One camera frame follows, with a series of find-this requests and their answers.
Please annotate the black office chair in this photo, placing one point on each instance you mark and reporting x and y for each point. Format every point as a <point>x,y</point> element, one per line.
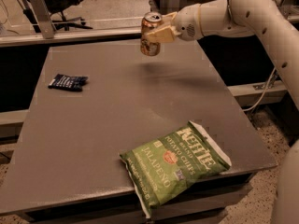
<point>59,6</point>

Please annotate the green jalapeno chips bag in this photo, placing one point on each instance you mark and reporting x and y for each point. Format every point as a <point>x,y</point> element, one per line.
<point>165,167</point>

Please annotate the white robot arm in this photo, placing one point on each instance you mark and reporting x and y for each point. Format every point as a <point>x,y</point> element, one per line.
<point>280,40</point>

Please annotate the orange soda can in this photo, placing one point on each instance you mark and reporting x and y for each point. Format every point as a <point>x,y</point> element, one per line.
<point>149,45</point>

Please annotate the blue rxbar blueberry wrapper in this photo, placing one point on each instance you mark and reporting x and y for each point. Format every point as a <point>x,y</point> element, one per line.
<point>67,83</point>

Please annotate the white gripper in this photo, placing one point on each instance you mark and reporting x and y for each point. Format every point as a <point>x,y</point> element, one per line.
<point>186,22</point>

